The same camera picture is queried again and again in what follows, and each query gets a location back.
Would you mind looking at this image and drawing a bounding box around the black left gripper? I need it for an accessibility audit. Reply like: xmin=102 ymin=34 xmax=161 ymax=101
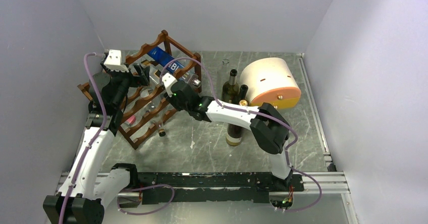
xmin=101 ymin=61 xmax=149 ymax=107

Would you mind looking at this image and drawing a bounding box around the blue glass bottle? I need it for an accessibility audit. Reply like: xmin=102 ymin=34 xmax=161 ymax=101
xmin=147 ymin=46 xmax=184 ymax=74

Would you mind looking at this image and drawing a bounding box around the tall clear glass bottle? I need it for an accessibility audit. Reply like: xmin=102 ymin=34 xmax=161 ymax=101
xmin=216 ymin=59 xmax=230 ymax=99

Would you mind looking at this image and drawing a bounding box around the green wine bottle silver neck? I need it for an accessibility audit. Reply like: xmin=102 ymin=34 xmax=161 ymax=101
xmin=221 ymin=69 xmax=239 ymax=103

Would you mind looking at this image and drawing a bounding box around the dark wine bottle black neck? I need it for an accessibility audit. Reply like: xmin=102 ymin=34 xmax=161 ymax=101
xmin=236 ymin=84 xmax=248 ymax=106

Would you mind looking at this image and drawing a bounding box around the amber bottle gold foil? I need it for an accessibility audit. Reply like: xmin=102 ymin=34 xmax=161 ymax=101
xmin=226 ymin=99 xmax=249 ymax=147

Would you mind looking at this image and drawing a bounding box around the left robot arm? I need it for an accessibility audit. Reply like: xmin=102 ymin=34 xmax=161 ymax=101
xmin=43 ymin=65 xmax=150 ymax=223

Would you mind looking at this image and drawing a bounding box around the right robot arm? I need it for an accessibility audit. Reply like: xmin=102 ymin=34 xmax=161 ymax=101
xmin=164 ymin=80 xmax=293 ymax=191

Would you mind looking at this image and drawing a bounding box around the clear bottle silver cap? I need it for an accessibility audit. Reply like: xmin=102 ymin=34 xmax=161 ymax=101
xmin=179 ymin=72 xmax=201 ymax=93

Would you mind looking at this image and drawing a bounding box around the brown wooden wine rack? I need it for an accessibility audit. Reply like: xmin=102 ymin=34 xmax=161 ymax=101
xmin=77 ymin=30 xmax=202 ymax=150

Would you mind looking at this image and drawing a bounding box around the pink eraser block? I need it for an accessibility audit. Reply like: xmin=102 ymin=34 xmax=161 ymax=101
xmin=125 ymin=116 xmax=136 ymax=125

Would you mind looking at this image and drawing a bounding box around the white cylindrical drawer box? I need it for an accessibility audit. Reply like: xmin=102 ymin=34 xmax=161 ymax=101
xmin=239 ymin=58 xmax=301 ymax=109

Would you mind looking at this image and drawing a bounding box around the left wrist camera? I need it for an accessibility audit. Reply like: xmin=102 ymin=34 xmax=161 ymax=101
xmin=103 ymin=49 xmax=129 ymax=73

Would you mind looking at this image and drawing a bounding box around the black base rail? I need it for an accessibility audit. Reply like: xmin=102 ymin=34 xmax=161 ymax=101
xmin=118 ymin=172 xmax=304 ymax=207

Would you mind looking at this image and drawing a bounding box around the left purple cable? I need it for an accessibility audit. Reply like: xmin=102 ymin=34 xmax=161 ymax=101
xmin=57 ymin=52 xmax=175 ymax=224

